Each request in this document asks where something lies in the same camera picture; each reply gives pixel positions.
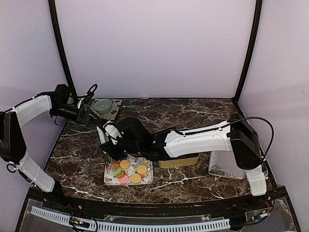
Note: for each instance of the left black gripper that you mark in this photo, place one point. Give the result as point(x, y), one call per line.
point(82, 115)

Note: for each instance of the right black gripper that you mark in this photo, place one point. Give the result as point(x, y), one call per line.
point(111, 151)

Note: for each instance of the metal serving tongs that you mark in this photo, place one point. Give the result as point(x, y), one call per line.
point(103, 142)

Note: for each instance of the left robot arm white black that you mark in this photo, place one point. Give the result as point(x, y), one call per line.
point(16, 122)

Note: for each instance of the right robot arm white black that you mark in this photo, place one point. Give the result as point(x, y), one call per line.
point(236, 135)

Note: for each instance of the brown round cookie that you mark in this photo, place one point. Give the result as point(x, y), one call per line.
point(116, 164)

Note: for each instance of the green macaron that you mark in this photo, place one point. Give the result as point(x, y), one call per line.
point(116, 171)

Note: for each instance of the green ceramic bowl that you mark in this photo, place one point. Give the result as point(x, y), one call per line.
point(103, 106)

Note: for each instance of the floral rectangular tray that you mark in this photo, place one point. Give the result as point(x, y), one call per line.
point(110, 179)

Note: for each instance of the floral square coaster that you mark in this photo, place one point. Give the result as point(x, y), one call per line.
point(111, 115)

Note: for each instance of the chocolate chip cookie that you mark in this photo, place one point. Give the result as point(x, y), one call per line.
point(121, 175)

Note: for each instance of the pink macaron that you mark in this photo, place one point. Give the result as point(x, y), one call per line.
point(124, 180)

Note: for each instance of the round waffle cookie right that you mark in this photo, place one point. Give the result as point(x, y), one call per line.
point(142, 169)

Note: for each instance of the round waffle cookie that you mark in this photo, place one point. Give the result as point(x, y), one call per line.
point(142, 169)
point(135, 178)

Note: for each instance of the round waffle cookie bottom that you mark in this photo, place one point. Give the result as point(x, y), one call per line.
point(135, 178)

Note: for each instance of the gold cookie tin box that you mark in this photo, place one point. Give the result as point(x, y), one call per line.
point(185, 160)

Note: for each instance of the silver tin lid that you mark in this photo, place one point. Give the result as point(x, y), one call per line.
point(223, 164)

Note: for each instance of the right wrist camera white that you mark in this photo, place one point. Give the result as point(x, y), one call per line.
point(109, 129)

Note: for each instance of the white cable duct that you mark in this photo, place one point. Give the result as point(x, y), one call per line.
point(133, 224)

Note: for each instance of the left black frame post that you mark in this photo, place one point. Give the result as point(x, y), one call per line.
point(61, 49)

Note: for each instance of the black frame post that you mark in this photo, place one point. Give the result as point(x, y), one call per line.
point(61, 49)
point(249, 53)

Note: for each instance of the right black frame post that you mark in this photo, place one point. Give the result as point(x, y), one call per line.
point(249, 53)

